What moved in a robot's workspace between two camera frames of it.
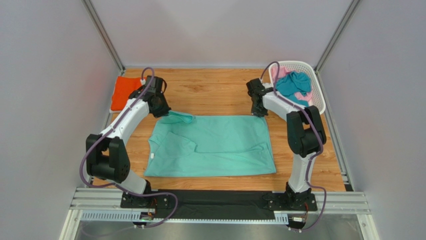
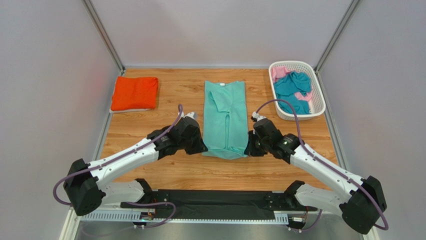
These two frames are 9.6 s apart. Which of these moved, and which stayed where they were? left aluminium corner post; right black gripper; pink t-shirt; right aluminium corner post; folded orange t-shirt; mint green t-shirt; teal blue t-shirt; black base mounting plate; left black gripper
Moved: right black gripper; mint green t-shirt; left black gripper
Stayed: pink t-shirt; left aluminium corner post; folded orange t-shirt; black base mounting plate; right aluminium corner post; teal blue t-shirt
